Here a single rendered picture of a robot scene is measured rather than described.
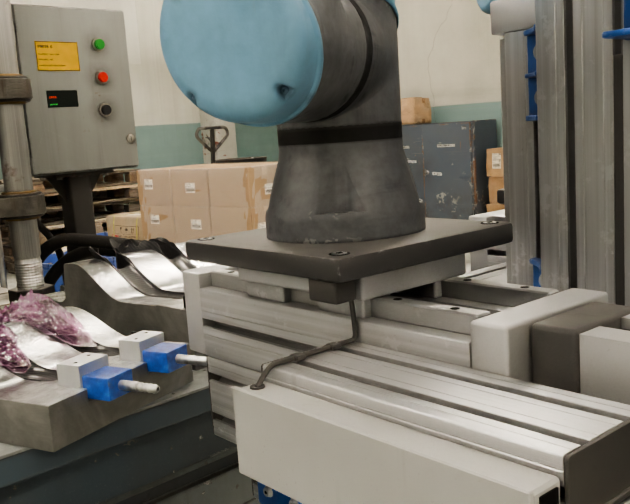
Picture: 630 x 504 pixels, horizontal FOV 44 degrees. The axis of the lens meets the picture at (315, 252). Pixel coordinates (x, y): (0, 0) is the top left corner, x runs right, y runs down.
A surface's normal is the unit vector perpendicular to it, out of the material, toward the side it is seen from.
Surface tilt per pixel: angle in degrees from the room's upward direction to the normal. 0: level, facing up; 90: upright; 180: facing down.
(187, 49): 97
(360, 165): 72
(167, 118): 90
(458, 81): 90
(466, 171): 90
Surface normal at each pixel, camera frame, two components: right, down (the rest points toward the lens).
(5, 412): -0.47, 0.17
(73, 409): 0.88, 0.01
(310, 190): -0.44, -0.14
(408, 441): -0.07, -0.99
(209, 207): -0.65, 0.26
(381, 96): 0.63, 0.07
